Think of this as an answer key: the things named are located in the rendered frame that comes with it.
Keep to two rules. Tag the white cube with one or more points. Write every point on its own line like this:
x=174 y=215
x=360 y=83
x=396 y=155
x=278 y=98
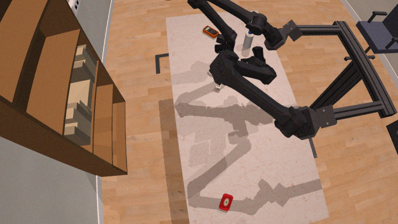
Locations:
x=218 y=87

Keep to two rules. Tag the red mint tin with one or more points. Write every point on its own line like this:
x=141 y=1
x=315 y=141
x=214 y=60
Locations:
x=226 y=202

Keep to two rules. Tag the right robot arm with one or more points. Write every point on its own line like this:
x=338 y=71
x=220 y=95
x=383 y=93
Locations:
x=256 y=23

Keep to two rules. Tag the white bottle with blue cap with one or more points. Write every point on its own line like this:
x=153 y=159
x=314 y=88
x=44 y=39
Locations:
x=248 y=40

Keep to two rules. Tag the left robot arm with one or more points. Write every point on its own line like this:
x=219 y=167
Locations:
x=228 y=70

